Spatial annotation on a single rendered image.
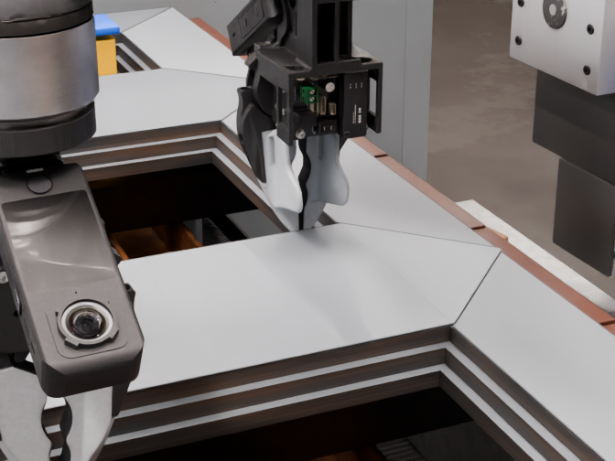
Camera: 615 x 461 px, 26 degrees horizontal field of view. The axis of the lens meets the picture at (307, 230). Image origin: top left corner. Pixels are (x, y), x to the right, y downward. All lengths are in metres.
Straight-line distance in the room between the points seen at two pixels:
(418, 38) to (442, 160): 1.74
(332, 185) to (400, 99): 0.89
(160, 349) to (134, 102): 0.50
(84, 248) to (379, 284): 0.36
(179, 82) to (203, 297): 0.49
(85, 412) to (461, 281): 0.34
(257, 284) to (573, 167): 0.44
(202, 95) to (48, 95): 0.72
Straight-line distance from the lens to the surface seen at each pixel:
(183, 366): 0.83
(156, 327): 0.87
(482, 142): 3.72
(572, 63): 1.19
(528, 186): 3.43
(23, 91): 0.60
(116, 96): 1.33
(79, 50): 0.61
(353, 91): 0.92
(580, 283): 1.35
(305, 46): 0.91
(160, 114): 1.27
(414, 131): 1.89
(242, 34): 1.00
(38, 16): 0.60
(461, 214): 1.11
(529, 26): 1.24
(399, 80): 1.86
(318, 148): 0.99
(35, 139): 0.61
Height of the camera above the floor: 1.26
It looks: 24 degrees down
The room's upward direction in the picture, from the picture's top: straight up
